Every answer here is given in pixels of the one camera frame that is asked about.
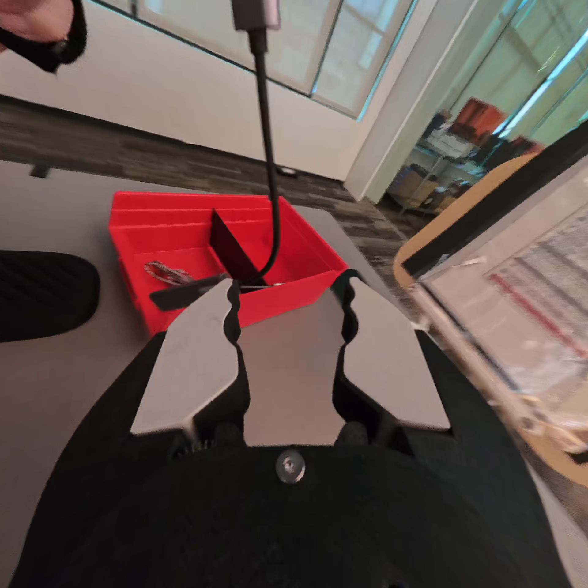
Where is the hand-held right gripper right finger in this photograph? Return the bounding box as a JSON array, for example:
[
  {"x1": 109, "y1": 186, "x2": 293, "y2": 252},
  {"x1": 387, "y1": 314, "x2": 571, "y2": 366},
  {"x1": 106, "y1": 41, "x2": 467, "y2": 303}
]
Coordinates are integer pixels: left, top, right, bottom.
[{"x1": 332, "y1": 270, "x2": 452, "y2": 438}]

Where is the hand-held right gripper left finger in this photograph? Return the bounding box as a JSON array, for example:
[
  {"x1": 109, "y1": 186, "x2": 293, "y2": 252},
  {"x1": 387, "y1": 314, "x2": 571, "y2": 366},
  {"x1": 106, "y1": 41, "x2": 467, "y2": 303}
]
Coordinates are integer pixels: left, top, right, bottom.
[{"x1": 130, "y1": 277, "x2": 252, "y2": 443}]

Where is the red plastic bin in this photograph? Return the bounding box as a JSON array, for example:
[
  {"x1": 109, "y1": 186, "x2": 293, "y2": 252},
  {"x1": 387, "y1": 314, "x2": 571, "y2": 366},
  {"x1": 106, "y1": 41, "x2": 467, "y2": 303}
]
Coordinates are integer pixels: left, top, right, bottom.
[{"x1": 108, "y1": 191, "x2": 348, "y2": 337}]

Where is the black usb-c cable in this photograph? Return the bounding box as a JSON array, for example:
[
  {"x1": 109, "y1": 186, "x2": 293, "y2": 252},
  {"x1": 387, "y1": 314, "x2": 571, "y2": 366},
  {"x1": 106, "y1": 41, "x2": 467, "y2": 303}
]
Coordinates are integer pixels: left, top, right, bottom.
[{"x1": 231, "y1": 0, "x2": 282, "y2": 289}]

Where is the person's left hand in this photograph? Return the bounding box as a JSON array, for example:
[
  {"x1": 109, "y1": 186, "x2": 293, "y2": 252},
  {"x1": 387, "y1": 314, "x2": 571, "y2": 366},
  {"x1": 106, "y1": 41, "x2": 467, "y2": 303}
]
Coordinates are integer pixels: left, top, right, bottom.
[{"x1": 0, "y1": 0, "x2": 75, "y2": 43}]

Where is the black flat plastic piece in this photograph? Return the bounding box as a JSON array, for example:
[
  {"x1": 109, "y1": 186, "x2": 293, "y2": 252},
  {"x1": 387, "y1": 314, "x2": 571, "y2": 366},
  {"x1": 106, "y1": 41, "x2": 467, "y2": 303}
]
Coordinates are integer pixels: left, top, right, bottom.
[{"x1": 149, "y1": 274, "x2": 228, "y2": 312}]

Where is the black bin divider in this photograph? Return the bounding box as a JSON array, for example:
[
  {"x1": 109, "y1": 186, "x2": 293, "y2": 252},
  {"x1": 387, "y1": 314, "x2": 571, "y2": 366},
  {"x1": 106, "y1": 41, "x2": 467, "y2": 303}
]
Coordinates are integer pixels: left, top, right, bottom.
[{"x1": 210, "y1": 209, "x2": 268, "y2": 286}]

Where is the black rounded textured pad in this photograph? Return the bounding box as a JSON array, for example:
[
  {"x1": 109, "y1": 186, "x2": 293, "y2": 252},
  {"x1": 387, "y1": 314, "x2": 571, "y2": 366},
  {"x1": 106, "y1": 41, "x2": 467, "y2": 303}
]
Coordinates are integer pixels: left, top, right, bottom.
[{"x1": 0, "y1": 250, "x2": 101, "y2": 343}]

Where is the wooden-edged curved desk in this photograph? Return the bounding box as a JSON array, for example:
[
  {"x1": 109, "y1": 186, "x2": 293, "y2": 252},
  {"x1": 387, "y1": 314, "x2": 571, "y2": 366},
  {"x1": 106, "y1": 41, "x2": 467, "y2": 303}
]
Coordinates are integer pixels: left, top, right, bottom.
[{"x1": 393, "y1": 132, "x2": 588, "y2": 488}]

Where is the storage shelf with boxes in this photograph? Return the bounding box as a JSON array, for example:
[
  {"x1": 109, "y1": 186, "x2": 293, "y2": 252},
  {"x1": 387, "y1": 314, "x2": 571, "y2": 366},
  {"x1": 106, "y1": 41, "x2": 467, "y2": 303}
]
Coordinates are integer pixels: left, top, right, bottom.
[{"x1": 385, "y1": 97, "x2": 545, "y2": 217}]

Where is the silver braided cable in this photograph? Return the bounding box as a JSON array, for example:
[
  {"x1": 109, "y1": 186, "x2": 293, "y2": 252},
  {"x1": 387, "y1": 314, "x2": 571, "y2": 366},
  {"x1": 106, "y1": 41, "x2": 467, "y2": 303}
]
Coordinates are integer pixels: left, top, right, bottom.
[{"x1": 144, "y1": 260, "x2": 194, "y2": 287}]

